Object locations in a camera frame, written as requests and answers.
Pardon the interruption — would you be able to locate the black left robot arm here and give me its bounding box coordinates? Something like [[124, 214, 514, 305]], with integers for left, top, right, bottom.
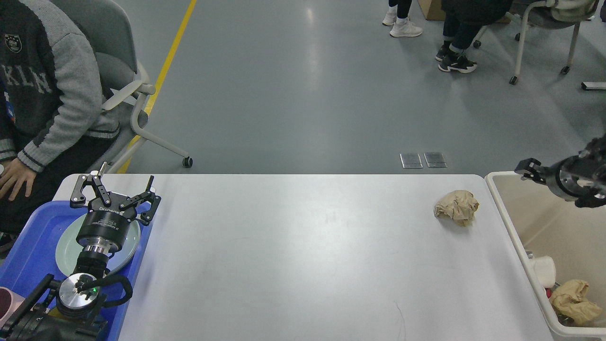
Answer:
[[1, 171, 161, 341]]

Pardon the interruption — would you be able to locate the cardboard box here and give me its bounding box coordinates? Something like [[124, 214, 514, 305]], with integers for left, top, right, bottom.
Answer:
[[418, 0, 446, 21]]

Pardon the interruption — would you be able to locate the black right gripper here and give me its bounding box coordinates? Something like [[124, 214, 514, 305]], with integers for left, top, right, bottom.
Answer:
[[515, 157, 585, 201]]

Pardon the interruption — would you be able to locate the white office chair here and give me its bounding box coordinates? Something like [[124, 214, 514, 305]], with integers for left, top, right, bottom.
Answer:
[[472, 0, 599, 86]]

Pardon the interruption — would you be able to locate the white paper cup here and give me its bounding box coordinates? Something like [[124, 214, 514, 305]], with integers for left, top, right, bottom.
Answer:
[[528, 255, 556, 288]]

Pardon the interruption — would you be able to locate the floor outlet plate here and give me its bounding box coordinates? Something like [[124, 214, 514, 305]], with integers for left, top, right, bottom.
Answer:
[[400, 153, 424, 169], [423, 153, 448, 168]]

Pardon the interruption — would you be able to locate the left floor outlet plate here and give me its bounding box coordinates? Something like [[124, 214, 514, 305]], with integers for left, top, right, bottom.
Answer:
[[400, 153, 424, 169]]

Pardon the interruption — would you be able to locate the person at left edge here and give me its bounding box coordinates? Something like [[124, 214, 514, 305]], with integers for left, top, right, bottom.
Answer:
[[0, 0, 120, 255]]

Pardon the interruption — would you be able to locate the seated person's hand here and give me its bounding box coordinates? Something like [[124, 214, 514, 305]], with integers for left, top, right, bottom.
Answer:
[[0, 158, 37, 201]]

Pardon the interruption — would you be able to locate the brown paper ball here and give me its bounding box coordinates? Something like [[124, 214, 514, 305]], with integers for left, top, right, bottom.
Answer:
[[434, 190, 479, 227], [549, 279, 604, 327]]

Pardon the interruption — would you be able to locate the person in black sneakers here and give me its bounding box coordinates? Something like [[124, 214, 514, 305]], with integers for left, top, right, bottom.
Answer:
[[436, 0, 513, 73]]

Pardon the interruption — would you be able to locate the pink mug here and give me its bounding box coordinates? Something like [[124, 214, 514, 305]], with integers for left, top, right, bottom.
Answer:
[[0, 287, 25, 328]]

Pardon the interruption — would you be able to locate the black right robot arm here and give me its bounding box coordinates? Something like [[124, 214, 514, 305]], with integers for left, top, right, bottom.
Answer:
[[514, 136, 606, 208]]

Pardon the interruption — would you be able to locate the right floor outlet plate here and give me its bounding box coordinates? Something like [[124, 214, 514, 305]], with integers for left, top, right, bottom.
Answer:
[[423, 153, 448, 168]]

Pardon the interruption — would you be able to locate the beige plastic bin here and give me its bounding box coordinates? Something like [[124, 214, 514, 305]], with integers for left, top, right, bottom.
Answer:
[[485, 172, 606, 341]]

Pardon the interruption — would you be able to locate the green plate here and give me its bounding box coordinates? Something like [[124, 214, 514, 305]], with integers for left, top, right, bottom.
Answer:
[[55, 214, 141, 276]]

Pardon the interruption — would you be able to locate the grey office chair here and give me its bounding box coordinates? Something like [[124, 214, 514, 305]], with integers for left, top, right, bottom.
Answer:
[[53, 0, 193, 173]]

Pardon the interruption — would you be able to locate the person in black pants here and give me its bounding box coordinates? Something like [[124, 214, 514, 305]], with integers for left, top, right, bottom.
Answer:
[[382, 0, 423, 37]]

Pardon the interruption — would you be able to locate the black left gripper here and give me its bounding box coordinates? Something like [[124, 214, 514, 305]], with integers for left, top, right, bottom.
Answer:
[[70, 162, 162, 259]]

